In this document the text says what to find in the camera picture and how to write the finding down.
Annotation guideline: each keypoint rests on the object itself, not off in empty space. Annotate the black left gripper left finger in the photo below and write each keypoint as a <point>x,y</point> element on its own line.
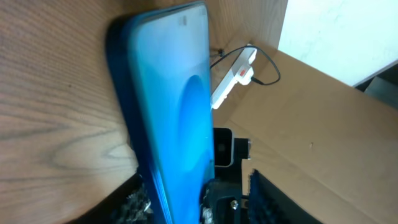
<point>128,204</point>

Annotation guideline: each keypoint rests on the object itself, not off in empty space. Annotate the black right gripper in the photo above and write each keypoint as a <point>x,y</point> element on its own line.
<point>222,198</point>

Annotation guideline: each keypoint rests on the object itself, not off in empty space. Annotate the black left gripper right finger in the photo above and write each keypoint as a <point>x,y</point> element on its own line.
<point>268,204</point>

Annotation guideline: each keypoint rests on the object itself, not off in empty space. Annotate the blue Galaxy smartphone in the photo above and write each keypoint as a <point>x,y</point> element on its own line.
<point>159,62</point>

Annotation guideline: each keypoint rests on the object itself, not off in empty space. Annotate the white USB charger adapter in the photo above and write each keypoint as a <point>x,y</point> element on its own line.
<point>244,74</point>

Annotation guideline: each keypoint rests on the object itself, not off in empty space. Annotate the white power strip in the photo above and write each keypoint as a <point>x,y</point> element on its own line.
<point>248,55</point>

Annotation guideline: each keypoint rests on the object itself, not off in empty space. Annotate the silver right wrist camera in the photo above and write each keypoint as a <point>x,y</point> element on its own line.
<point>223,141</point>

